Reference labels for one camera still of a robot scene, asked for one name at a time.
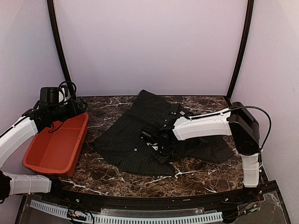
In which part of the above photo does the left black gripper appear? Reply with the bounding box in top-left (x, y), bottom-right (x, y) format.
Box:
top-left (49, 96), bottom-right (88, 122)

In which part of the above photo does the black pinstriped shirt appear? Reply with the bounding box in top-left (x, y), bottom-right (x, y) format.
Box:
top-left (94, 90), bottom-right (234, 176)

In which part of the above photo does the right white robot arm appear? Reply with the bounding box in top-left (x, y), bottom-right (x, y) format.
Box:
top-left (144, 102), bottom-right (272, 203)

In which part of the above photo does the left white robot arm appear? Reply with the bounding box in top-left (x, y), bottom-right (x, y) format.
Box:
top-left (0, 97), bottom-right (88, 203)

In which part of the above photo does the orange plastic bin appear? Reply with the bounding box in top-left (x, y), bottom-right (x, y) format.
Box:
top-left (23, 113), bottom-right (89, 177)

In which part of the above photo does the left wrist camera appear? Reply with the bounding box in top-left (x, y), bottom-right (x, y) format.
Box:
top-left (40, 87), bottom-right (64, 104)

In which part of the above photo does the white slotted cable duct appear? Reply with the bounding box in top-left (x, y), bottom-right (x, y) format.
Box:
top-left (30, 200), bottom-right (223, 224)

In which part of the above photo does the black front rail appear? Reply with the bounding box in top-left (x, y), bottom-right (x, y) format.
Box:
top-left (28, 182), bottom-right (278, 213)

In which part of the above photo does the left black frame post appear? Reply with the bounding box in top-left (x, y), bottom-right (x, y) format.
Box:
top-left (47, 0), bottom-right (76, 96)

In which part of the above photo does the black frame post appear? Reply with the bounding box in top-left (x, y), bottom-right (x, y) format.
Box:
top-left (47, 0), bottom-right (76, 96)
top-left (225, 0), bottom-right (255, 104)

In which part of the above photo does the right black frame post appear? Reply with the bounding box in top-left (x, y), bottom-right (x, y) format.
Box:
top-left (225, 0), bottom-right (255, 104)

